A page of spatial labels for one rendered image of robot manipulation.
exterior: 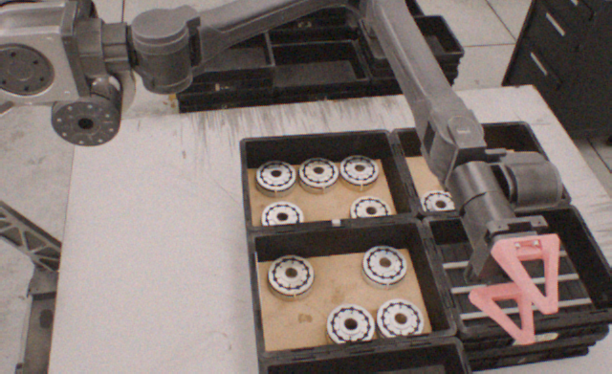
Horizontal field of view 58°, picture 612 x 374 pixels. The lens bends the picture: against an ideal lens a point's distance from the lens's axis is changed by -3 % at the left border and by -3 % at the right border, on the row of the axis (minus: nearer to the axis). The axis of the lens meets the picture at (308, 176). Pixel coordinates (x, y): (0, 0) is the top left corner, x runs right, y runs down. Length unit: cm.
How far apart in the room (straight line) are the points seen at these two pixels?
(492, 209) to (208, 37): 48
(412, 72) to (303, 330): 66
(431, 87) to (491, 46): 292
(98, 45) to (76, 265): 83
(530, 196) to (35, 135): 263
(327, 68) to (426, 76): 183
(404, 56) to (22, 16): 54
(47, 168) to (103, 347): 155
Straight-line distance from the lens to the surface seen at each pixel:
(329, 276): 132
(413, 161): 159
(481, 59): 355
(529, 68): 296
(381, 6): 94
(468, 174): 67
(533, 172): 70
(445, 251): 142
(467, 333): 120
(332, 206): 145
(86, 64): 87
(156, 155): 177
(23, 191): 279
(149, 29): 83
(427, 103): 75
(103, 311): 148
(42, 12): 90
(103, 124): 126
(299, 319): 127
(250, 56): 248
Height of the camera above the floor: 195
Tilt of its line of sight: 48 degrees down
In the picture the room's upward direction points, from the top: 4 degrees clockwise
